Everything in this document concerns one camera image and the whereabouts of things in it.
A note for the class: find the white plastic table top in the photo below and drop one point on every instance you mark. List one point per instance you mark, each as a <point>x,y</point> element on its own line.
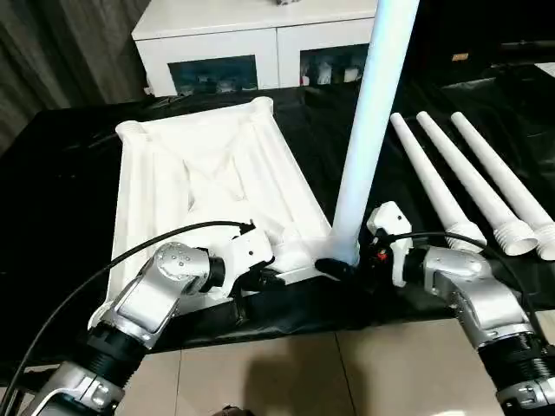
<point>173,173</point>

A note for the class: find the white plastic table leg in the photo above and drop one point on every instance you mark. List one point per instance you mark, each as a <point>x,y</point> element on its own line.
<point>425,173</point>
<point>464,169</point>
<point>498,169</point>
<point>373,108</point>

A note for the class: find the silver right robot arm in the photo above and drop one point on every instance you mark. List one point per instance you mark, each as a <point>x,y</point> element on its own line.
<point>477,294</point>

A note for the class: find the black work mat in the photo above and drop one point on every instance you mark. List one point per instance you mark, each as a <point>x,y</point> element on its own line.
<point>56,195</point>

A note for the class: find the small yellow label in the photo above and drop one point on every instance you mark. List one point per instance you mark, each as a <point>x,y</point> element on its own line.
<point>461,56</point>

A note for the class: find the white cabinet with glass doors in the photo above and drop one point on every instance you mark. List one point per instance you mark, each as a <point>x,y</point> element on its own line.
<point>217,34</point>

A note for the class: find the grey curtain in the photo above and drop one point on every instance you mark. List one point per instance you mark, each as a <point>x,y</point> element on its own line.
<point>56,56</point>

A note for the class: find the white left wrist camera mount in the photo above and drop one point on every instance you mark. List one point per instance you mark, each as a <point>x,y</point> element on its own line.
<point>249,247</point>

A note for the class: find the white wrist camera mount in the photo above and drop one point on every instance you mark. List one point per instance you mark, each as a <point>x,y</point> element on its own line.
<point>390,221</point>
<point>249,247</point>

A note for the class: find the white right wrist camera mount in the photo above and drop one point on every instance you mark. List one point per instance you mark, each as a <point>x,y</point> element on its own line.
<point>390,221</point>

